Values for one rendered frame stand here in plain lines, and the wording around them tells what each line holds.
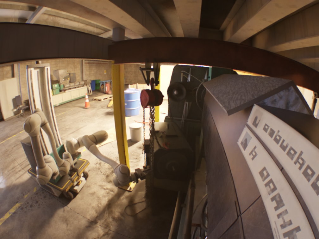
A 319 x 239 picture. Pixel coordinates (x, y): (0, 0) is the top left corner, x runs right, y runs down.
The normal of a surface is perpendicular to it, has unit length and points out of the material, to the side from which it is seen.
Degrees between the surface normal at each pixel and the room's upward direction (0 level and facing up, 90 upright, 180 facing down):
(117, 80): 90
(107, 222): 0
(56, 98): 94
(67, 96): 90
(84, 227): 0
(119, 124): 90
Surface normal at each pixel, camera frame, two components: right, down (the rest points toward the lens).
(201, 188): 0.03, -0.94
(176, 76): -0.24, 0.33
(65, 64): 0.97, 0.11
